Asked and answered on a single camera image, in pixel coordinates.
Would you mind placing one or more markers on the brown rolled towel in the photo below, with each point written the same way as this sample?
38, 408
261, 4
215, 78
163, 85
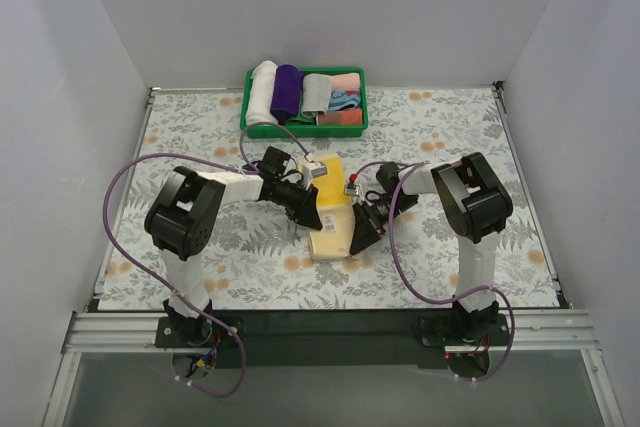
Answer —
352, 117

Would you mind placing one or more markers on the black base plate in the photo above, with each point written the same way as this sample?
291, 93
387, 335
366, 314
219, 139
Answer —
319, 338

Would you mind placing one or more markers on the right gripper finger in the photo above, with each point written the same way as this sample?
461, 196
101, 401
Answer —
361, 213
365, 234

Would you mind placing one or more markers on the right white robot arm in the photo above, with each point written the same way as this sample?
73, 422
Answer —
476, 206

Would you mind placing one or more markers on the white rolled towel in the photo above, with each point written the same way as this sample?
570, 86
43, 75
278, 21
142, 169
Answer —
261, 93

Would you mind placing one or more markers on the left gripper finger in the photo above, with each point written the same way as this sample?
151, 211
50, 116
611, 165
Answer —
308, 206
313, 223

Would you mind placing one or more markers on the blue patterned rolled towel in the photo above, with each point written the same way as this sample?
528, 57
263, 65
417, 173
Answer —
344, 100

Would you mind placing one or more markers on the yellow towel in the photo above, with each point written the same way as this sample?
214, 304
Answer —
335, 209

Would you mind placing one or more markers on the pink rolled towel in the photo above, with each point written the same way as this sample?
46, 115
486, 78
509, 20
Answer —
346, 82

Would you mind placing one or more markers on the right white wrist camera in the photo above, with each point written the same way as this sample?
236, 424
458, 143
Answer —
354, 191

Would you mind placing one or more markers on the purple rolled towel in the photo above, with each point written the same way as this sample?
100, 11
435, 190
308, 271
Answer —
287, 93

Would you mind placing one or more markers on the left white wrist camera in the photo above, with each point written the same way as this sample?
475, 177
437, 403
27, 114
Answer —
312, 170

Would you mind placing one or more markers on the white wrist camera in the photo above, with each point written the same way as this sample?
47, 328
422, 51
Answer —
354, 191
312, 170

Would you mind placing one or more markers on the green rolled towel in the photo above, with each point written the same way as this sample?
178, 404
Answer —
301, 120

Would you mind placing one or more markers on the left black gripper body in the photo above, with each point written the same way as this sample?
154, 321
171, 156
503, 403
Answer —
304, 202

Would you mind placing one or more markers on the grey towel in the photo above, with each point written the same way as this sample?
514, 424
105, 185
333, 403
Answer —
316, 95

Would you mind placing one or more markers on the aluminium frame rail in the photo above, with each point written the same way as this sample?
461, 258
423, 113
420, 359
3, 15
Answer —
535, 330

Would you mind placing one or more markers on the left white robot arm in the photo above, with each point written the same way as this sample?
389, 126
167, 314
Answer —
182, 218

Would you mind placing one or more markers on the green plastic tray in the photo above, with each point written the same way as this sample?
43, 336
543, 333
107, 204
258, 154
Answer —
308, 130

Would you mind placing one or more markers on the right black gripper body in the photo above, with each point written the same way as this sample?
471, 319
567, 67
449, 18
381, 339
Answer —
366, 220

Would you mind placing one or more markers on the floral table mat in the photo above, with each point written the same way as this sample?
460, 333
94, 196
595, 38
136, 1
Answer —
258, 259

